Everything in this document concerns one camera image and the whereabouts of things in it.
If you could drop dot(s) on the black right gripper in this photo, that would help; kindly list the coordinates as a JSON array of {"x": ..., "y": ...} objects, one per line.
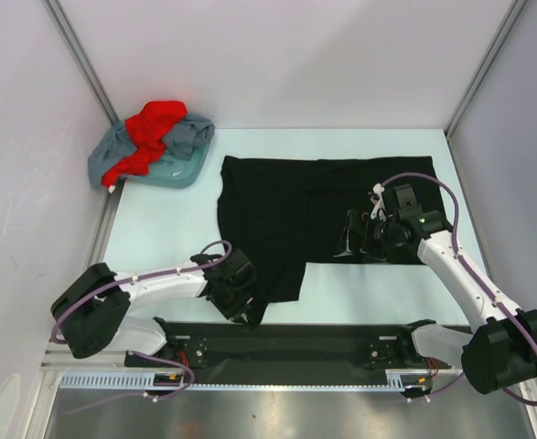
[{"x": 358, "y": 221}]

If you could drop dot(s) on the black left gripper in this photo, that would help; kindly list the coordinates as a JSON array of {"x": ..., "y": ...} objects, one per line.
[{"x": 241, "y": 305}]

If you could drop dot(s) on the black t shirt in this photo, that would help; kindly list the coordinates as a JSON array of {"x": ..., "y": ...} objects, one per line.
[{"x": 284, "y": 214}]

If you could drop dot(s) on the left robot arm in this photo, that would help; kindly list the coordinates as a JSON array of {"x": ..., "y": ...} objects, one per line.
[{"x": 98, "y": 311}]

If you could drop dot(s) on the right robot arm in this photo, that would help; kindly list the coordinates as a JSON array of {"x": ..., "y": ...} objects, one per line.
[{"x": 500, "y": 349}]

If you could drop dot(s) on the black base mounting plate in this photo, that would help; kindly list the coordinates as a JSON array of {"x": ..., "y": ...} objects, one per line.
[{"x": 378, "y": 340}]

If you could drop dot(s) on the red t shirt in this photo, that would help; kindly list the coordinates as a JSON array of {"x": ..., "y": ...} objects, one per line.
[{"x": 146, "y": 130}]

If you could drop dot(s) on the grey t shirt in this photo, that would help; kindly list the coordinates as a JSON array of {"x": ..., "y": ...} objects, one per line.
[{"x": 190, "y": 135}]

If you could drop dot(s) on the grey slotted cable duct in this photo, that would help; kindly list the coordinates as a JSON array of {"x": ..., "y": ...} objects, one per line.
[{"x": 150, "y": 381}]

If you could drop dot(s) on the aluminium frame rail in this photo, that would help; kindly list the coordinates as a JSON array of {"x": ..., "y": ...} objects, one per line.
[{"x": 80, "y": 361}]

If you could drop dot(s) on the right aluminium corner post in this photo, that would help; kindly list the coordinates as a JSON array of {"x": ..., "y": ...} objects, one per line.
[{"x": 496, "y": 45}]

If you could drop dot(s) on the aluminium corner post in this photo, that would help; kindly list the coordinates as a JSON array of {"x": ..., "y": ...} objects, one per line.
[
  {"x": 496, "y": 45},
  {"x": 73, "y": 44}
]

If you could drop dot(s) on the left aluminium corner post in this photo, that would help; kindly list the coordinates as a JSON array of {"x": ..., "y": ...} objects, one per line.
[{"x": 73, "y": 44}]

